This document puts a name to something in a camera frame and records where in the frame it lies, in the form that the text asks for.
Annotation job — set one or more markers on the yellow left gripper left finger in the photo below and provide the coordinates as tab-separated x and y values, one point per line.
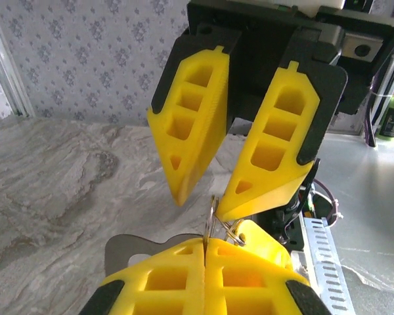
170	288

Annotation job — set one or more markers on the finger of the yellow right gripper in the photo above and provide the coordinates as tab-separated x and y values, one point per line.
190	131
269	147

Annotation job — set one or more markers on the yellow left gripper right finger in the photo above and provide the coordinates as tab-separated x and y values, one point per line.
249	288

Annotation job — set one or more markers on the large silver keyring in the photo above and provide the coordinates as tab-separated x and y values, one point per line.
211	220

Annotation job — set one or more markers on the green bottle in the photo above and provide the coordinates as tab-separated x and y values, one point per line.
392	118

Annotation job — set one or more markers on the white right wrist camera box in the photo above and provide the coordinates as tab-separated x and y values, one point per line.
308	3

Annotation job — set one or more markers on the aluminium frame post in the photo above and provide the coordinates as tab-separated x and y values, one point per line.
11	78

